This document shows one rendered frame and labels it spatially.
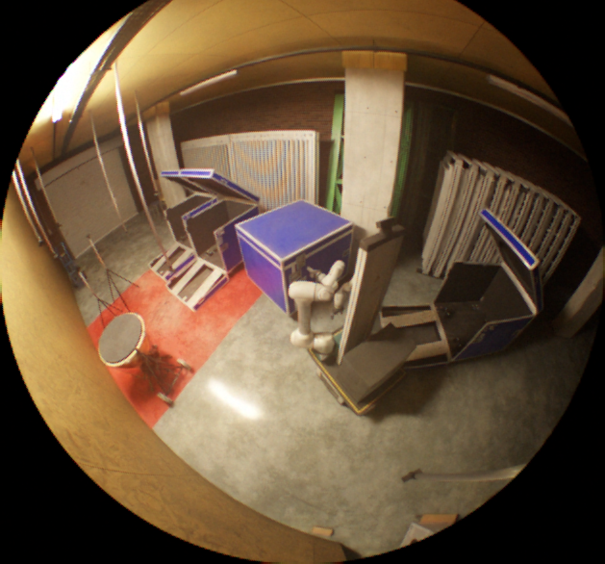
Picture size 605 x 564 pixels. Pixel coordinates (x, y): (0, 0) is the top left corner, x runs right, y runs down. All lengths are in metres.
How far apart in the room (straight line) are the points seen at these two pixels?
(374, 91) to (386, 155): 0.77
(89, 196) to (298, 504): 8.64
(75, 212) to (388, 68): 8.39
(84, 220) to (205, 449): 7.41
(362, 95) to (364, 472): 3.92
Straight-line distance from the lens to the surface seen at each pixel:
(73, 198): 8.22
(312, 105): 5.15
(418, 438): 2.66
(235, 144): 4.96
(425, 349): 2.88
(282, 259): 2.12
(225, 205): 4.31
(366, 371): 1.71
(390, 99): 2.65
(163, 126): 5.66
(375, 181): 2.77
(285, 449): 2.41
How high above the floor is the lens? 2.39
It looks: 39 degrees down
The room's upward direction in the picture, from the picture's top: 2 degrees counter-clockwise
